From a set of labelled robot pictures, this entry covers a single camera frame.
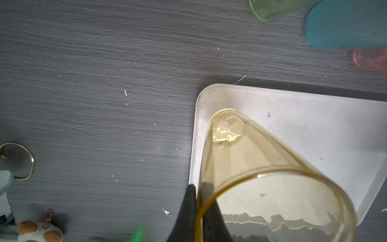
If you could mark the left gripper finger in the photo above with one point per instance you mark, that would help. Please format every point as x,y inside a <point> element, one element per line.
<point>190,227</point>

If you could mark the amber plastic cup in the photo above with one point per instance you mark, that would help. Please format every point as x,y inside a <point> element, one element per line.
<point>266,191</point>

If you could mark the beige plastic tray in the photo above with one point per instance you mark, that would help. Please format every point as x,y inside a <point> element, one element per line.
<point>343,137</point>

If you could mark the white brown plush toy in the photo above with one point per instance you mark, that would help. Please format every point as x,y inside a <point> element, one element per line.
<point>30,231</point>

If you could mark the tall green plastic cup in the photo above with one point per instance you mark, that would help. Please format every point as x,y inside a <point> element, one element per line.
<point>269,10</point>

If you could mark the pink plastic cup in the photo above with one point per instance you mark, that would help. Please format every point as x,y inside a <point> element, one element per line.
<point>371,59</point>

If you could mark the teal frosted plastic cup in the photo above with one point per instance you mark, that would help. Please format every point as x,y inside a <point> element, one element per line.
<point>347,25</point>

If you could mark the white mug gold handle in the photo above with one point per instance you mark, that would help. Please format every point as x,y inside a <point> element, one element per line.
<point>7,173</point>

